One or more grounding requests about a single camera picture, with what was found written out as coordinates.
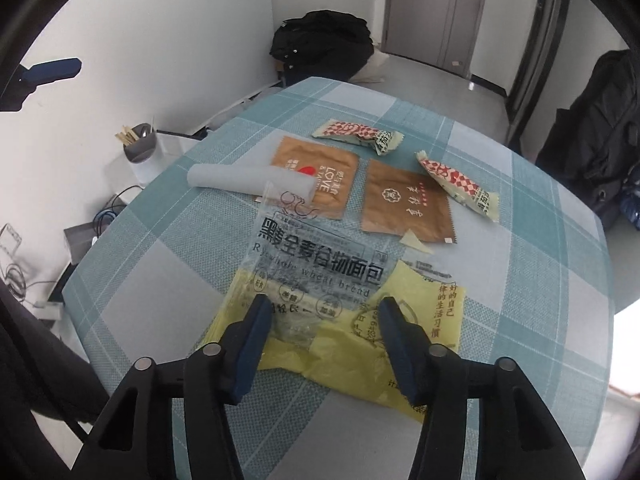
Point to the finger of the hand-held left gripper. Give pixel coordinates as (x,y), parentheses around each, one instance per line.
(50,70)

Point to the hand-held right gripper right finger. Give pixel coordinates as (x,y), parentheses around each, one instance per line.
(395,350)

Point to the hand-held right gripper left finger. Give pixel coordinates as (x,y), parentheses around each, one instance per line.
(252,345)

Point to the yellow plastic bag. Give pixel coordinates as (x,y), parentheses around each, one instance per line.
(345,345)

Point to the clear printed bread bag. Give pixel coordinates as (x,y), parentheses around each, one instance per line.
(310,265)

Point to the brown packet with flower emblem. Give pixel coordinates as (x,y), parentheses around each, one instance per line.
(405,200)

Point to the wooden chopsticks bundle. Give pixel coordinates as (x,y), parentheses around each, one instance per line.
(126,136)

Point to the small pale yellow scrap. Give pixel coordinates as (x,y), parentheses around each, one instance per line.
(417,242)

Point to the grey utensil holder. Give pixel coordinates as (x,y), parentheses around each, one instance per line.
(142,147)

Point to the teal white checked tablecloth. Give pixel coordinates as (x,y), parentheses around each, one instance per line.
(525,260)

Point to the white rolled tissue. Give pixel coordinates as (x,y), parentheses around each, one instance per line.
(235,180)

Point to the grey flat box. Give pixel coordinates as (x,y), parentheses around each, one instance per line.
(80,245)

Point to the red checked snack wrapper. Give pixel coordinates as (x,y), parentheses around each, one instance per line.
(355,134)
(455,182)

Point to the brown packet with red heart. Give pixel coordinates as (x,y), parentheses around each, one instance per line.
(325,170)

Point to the dark cloth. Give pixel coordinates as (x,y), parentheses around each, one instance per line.
(45,360)

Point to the black backpack with zippers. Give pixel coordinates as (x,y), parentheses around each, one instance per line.
(325,45)

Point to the bright window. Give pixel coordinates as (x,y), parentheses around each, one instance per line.
(627,350)

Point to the beige cloth bag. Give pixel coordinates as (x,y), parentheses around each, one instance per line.
(372,67)

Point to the black hanging backpack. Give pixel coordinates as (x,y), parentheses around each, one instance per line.
(595,130)

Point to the grey door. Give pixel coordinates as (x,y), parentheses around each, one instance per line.
(430,10)

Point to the black folded metal frame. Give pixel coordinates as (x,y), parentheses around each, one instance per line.
(540,60)

